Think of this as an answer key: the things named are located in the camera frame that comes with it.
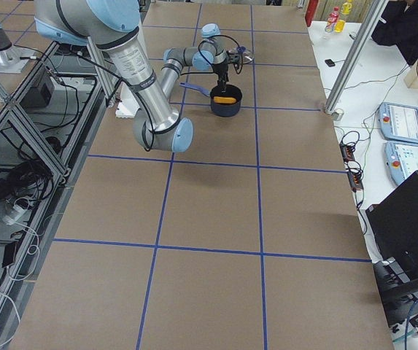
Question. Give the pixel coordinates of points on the black laptop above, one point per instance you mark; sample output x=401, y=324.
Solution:
x=394, y=221

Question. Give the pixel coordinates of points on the black power strip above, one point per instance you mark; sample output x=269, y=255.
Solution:
x=352, y=167

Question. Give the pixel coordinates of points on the aluminium frame post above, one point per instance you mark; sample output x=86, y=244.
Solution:
x=364, y=33

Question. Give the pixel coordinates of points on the lower teach pendant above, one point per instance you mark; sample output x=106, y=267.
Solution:
x=401, y=159

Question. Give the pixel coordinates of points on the dark blue pot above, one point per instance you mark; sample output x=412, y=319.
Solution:
x=220, y=110

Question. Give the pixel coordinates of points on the person in black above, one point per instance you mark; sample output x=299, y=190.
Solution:
x=398, y=25

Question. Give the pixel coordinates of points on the yellow corn cob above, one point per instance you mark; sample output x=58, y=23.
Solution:
x=226, y=100

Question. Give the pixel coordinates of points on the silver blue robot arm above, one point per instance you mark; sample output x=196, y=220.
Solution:
x=113, y=26

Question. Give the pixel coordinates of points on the yellow drink bottle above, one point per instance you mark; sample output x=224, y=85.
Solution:
x=344, y=12

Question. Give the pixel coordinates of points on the black phone on table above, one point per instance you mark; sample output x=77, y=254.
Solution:
x=330, y=62

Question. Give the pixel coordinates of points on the black monitor stand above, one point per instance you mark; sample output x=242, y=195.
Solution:
x=398, y=290

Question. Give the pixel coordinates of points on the black control box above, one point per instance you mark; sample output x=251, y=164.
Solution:
x=40, y=92

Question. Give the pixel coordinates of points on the white power adapter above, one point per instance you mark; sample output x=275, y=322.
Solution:
x=19, y=208

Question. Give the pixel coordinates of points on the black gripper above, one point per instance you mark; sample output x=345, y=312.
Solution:
x=220, y=69

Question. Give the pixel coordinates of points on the red drink bottle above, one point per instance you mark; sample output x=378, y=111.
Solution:
x=332, y=20

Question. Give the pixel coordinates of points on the teach pendant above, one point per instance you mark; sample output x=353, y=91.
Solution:
x=401, y=159
x=398, y=122

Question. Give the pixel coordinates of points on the upper teach pendant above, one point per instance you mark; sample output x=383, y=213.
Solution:
x=398, y=122

